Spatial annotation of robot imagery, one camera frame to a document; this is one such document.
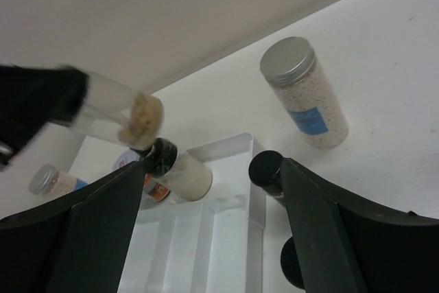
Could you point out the red-label white-lid jar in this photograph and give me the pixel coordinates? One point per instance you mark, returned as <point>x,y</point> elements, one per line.
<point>152,190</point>

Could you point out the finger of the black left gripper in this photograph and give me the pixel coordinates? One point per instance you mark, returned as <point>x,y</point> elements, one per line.
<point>34,97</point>

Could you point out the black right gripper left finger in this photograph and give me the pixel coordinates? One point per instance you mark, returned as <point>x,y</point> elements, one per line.
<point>75,243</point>

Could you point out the black-top brown powder bottle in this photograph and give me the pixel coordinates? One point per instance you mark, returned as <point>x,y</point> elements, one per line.
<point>114,112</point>

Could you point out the blue-label white bead jar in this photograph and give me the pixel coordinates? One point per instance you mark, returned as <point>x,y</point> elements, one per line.
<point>293,71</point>

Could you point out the black-cap red-label spice bottle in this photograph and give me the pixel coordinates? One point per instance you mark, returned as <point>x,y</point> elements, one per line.
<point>290,264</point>

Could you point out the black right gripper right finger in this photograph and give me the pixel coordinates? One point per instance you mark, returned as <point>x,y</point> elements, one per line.
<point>347,243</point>

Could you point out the black-top white powder bottle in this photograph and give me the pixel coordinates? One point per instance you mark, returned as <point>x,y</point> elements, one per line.
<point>182,174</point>

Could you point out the blue-label silver-lid jar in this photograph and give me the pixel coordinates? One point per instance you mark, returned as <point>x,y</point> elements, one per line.
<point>50,182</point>

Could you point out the white plastic organizer tray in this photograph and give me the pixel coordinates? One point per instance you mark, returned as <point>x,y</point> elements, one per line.
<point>211,245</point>

